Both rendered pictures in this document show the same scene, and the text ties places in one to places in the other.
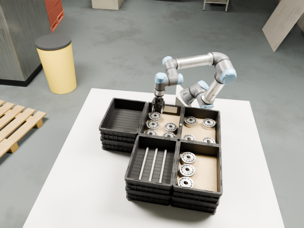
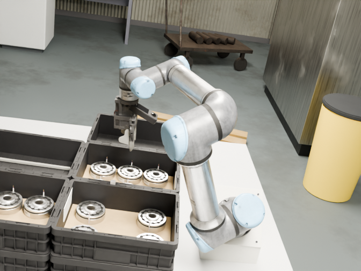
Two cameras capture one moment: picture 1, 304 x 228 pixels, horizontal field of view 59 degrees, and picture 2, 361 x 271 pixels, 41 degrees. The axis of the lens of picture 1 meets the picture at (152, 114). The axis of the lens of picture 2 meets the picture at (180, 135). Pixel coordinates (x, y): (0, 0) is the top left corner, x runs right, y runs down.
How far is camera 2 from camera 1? 226 cm
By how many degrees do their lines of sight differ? 65
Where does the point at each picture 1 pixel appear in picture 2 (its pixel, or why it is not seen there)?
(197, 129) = (132, 233)
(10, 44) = (314, 81)
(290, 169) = not seen: outside the picture
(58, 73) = (317, 152)
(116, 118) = (145, 144)
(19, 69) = (303, 122)
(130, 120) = not seen: hidden behind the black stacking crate
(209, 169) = not seen: hidden behind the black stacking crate
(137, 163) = (39, 159)
